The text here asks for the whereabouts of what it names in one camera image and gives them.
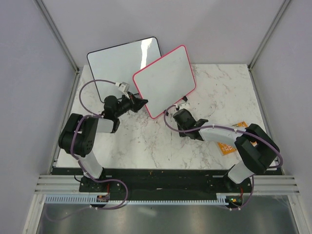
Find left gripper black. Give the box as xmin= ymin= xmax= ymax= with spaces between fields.
xmin=115 ymin=92 xmax=148 ymax=118

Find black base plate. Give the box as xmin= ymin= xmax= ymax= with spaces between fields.
xmin=52 ymin=167 xmax=285 ymax=195

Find pink framed whiteboard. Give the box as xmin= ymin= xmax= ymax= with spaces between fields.
xmin=133 ymin=45 xmax=196 ymax=119

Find light blue cable duct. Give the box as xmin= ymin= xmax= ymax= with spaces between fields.
xmin=45 ymin=195 xmax=241 ymax=206

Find black framed whiteboard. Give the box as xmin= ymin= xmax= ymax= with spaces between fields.
xmin=87 ymin=37 xmax=161 ymax=95

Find aluminium rail frame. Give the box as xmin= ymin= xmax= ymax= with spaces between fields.
xmin=35 ymin=175 xmax=299 ymax=195

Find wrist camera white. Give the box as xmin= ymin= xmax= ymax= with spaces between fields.
xmin=174 ymin=102 xmax=190 ymax=111
xmin=115 ymin=82 xmax=130 ymax=96

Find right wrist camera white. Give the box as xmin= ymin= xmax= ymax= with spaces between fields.
xmin=174 ymin=102 xmax=190 ymax=111

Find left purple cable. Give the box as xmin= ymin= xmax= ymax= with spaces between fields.
xmin=44 ymin=79 xmax=129 ymax=222

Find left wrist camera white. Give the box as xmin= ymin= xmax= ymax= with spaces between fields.
xmin=115 ymin=82 xmax=130 ymax=96

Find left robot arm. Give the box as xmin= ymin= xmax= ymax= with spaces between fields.
xmin=58 ymin=92 xmax=148 ymax=192

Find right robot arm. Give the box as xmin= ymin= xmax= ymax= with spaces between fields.
xmin=126 ymin=93 xmax=282 ymax=192

